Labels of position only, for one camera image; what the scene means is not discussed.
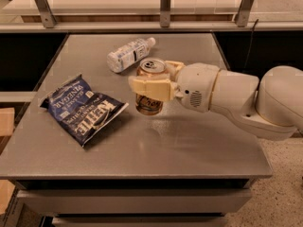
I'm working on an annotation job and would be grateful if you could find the orange soda can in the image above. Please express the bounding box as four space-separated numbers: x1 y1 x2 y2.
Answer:
135 58 167 115

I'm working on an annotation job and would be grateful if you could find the cardboard box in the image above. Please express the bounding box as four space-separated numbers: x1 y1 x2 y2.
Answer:
0 108 15 136

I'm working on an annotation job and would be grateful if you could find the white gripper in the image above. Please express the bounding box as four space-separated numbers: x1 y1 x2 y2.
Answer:
129 61 220 113

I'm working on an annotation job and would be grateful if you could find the grey drawer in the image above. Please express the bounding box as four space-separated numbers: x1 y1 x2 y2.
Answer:
52 218 227 227
18 189 252 216

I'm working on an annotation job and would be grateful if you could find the right metal rail bracket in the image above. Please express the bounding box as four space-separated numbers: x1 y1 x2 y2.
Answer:
235 0 255 27

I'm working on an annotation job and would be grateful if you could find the grey upper drawer front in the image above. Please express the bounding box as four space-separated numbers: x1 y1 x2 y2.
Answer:
18 189 252 216

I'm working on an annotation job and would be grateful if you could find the middle metal rail bracket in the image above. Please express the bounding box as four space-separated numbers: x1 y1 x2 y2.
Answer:
160 0 171 27

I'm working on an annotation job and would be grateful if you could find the left metal rail bracket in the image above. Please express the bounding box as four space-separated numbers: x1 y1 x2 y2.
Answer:
34 0 57 28

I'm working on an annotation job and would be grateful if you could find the black cable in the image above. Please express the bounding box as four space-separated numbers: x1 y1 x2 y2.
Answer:
241 18 259 74

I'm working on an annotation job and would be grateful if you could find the grey lower drawer front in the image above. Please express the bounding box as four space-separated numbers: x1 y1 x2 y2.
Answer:
52 218 227 227

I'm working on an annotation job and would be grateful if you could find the metal rail bracket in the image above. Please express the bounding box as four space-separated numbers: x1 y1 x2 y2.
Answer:
34 0 57 28
160 0 171 27
235 0 255 27

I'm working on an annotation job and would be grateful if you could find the blue kettle chip bag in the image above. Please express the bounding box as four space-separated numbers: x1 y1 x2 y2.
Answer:
40 74 129 147

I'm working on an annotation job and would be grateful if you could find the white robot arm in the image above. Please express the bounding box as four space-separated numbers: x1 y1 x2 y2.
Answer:
129 62 303 140

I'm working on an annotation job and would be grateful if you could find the clear plastic water bottle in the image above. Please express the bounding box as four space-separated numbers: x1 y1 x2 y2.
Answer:
107 37 156 73

